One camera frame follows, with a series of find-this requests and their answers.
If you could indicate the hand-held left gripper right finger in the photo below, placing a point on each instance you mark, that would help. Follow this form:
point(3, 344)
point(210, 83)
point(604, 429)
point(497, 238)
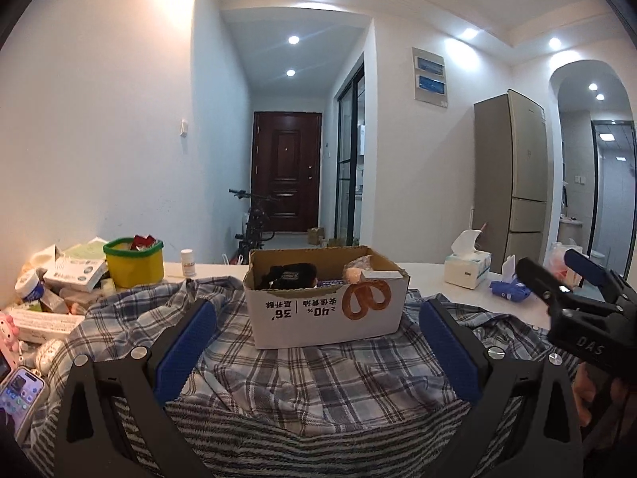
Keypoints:
point(448, 353)

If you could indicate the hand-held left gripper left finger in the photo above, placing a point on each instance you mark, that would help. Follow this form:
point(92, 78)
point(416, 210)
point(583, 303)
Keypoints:
point(186, 351)

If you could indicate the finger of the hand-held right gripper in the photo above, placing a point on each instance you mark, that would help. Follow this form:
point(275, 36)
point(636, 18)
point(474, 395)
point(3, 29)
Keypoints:
point(587, 265)
point(540, 281)

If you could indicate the cardboard box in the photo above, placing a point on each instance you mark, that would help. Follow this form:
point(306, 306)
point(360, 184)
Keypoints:
point(298, 323)

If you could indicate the black pouch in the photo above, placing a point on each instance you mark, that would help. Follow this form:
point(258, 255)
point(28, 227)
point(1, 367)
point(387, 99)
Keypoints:
point(288, 275)

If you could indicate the person's right hand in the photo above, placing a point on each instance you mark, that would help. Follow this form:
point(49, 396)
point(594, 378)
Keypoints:
point(582, 391)

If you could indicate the red white plastic bag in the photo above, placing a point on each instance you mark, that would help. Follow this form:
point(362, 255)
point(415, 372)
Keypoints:
point(560, 266)

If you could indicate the blue wipes packet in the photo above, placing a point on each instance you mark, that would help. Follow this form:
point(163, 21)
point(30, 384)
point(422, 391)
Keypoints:
point(510, 289)

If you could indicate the dark framed bathroom door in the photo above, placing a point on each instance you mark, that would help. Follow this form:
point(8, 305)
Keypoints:
point(594, 199)

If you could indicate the white tissue box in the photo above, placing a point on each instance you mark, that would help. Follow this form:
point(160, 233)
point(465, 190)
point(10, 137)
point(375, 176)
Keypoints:
point(465, 269)

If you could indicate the white pill bottle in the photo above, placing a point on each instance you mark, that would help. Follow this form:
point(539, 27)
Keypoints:
point(187, 264)

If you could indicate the yellow container green rim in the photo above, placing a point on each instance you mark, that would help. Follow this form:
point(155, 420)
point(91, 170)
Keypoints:
point(134, 269)

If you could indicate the beige refrigerator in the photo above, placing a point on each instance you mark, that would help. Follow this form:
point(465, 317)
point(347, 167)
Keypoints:
point(512, 169)

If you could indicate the red packet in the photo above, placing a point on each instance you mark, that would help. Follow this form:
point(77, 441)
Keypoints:
point(142, 242)

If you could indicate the blue plaid shirt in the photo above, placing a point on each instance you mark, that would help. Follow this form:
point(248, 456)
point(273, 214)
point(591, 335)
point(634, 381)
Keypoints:
point(308, 373)

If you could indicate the white blue medicine box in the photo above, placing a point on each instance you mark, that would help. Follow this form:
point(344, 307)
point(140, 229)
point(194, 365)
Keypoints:
point(74, 275)

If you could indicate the round white pouch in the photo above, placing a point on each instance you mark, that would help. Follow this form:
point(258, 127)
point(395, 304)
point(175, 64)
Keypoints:
point(50, 354)

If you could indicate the green white flat box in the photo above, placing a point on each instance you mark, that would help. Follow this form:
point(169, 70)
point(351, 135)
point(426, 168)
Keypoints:
point(84, 251)

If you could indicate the long white box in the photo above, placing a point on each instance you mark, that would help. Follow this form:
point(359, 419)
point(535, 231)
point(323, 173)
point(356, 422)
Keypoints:
point(45, 324)

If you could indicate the black bicycle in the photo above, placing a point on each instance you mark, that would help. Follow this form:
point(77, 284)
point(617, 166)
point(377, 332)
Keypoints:
point(256, 224)

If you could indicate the white jar blue label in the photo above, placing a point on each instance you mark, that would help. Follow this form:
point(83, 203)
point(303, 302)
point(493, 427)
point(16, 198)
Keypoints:
point(29, 286)

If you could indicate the smartphone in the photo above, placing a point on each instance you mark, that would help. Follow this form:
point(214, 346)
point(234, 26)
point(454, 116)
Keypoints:
point(22, 398)

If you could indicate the small brown carton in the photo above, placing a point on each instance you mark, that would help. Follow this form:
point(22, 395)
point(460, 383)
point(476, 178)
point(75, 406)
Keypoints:
point(316, 235)

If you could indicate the dark wooden door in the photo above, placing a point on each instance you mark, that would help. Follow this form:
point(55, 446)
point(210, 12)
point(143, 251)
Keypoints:
point(286, 169)

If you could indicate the black framed glass door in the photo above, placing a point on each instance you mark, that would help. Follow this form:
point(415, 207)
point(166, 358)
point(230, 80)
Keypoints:
point(349, 159)

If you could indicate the grey electrical panel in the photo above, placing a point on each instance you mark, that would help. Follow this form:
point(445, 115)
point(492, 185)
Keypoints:
point(429, 77)

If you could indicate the white light switch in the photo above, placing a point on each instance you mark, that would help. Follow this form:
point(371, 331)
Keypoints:
point(184, 127)

